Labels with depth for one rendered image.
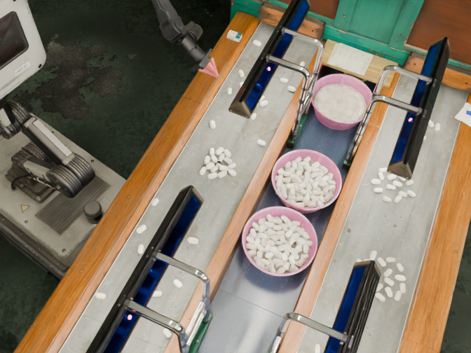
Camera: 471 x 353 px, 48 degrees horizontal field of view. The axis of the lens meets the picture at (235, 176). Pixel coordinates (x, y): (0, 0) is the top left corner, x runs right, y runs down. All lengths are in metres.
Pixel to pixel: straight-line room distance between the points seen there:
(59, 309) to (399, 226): 1.22
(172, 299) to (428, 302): 0.86
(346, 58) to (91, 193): 1.25
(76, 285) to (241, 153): 0.79
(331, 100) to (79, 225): 1.18
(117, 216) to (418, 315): 1.08
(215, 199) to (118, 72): 1.60
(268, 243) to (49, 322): 0.77
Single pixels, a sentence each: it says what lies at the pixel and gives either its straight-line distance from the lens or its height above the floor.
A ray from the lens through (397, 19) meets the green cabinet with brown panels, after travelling 2.37.
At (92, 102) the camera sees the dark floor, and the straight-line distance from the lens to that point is 3.25.
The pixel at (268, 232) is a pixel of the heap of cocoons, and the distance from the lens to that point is 1.92.
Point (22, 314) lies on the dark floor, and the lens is 2.71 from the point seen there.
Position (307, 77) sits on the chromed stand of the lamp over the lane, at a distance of 1.88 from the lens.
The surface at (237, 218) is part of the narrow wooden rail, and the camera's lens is 1.91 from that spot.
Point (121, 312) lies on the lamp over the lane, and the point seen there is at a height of 1.11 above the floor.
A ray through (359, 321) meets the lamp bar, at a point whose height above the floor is 1.09.
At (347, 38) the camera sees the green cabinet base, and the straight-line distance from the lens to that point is 2.48.
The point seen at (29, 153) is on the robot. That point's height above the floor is 0.64.
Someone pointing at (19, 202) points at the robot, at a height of 0.47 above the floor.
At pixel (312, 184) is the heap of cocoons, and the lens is 2.06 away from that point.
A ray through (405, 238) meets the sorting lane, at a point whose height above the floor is 0.74.
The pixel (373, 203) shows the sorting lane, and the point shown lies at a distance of 2.06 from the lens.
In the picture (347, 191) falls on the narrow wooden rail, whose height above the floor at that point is 0.77.
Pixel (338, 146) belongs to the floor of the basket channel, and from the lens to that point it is 2.25.
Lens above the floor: 2.46
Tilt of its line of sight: 58 degrees down
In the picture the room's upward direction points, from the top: 5 degrees clockwise
